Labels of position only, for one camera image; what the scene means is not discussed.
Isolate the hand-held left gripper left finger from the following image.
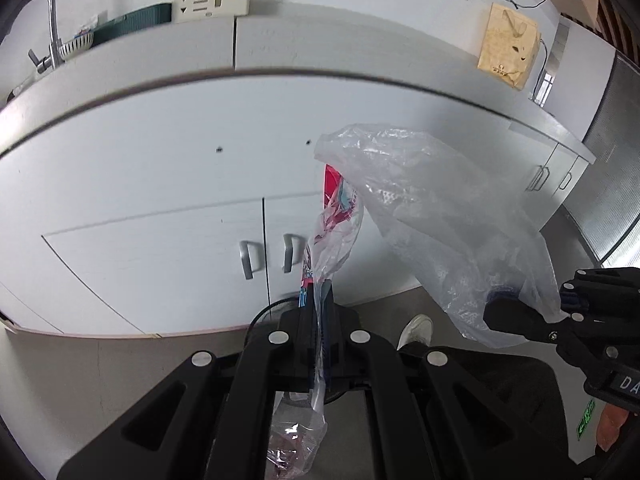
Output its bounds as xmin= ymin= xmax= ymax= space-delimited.
xmin=56 ymin=305 xmax=317 ymax=480

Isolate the green storage box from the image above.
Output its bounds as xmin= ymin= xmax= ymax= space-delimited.
xmin=92 ymin=4 xmax=173 ymax=46

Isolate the white side cabinet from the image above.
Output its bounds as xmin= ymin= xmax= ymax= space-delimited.
xmin=510 ymin=130 xmax=596 ymax=231

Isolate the brown paper bag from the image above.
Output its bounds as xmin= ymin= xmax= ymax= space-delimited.
xmin=476 ymin=2 xmax=542 ymax=92

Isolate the white base cabinet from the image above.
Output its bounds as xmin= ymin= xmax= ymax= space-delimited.
xmin=0 ymin=72 xmax=511 ymax=336

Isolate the white shoe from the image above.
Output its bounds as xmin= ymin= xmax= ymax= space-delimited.
xmin=397 ymin=314 xmax=434 ymax=351

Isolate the green floor sign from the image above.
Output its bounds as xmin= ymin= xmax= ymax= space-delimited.
xmin=575 ymin=397 xmax=597 ymax=441

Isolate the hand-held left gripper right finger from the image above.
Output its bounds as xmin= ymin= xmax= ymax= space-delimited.
xmin=319 ymin=280 xmax=507 ymax=480

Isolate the striped white bowl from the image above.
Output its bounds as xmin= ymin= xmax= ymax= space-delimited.
xmin=59 ymin=34 xmax=94 ymax=61

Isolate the person's right hand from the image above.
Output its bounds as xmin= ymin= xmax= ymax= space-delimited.
xmin=595 ymin=402 xmax=633 ymax=453

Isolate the large clear plastic bag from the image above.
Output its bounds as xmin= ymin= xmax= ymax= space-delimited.
xmin=267 ymin=160 xmax=366 ymax=480

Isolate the translucent white plastic bag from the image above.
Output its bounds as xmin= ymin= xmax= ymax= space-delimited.
xmin=314 ymin=122 xmax=568 ymax=350

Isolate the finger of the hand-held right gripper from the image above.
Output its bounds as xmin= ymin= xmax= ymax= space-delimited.
xmin=482 ymin=292 xmax=572 ymax=346
xmin=560 ymin=267 xmax=640 ymax=312

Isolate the steel faucet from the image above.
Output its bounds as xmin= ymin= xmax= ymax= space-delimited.
xmin=27 ymin=0 xmax=66 ymax=73

